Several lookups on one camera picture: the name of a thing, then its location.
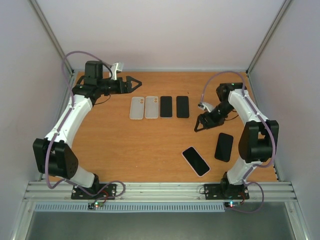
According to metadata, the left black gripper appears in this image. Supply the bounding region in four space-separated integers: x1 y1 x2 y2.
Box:
98 76 142 95

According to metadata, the white phone case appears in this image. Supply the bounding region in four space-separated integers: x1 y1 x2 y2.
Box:
129 96 145 120
145 96 159 119

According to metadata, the phone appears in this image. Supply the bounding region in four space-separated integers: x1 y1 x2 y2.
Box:
176 96 190 118
214 132 234 163
182 146 211 177

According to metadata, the black smartphone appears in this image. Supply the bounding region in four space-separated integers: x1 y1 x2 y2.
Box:
160 96 173 118

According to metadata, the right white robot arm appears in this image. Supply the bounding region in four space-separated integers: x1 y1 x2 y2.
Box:
196 82 279 200

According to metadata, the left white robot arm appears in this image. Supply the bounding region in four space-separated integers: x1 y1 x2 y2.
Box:
32 60 142 199

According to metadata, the phone in black case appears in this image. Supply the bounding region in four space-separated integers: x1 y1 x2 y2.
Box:
214 132 234 163

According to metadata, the right circuit board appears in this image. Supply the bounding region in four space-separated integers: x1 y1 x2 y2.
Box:
224 200 245 208

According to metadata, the circuit board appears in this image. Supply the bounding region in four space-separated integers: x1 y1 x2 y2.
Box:
224 200 245 208
87 202 105 210

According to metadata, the left circuit board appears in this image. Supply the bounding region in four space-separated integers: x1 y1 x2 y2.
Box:
87 202 105 210

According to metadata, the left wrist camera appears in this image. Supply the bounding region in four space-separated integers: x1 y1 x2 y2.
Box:
110 62 124 81

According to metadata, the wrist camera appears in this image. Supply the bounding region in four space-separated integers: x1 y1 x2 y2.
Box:
110 62 124 81
198 102 215 113

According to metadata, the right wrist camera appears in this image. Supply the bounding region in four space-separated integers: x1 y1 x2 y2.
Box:
198 102 215 113

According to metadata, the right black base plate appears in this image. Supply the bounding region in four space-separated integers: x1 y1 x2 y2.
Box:
203 183 250 200

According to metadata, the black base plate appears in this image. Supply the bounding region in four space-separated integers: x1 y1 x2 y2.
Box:
203 183 250 200
70 183 117 200

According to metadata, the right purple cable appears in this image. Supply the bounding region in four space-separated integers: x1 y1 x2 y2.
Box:
200 71 278 214

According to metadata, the purple cable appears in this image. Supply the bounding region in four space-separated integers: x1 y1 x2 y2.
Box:
200 71 278 214
46 50 127 198

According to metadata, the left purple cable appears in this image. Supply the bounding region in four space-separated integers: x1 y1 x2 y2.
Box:
46 50 127 198

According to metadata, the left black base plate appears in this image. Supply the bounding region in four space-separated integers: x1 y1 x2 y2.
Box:
70 183 117 200

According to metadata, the aluminium front rail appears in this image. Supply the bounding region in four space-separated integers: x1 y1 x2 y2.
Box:
23 181 297 202

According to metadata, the grey slotted cable duct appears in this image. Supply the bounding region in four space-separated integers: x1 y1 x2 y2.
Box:
34 202 225 213

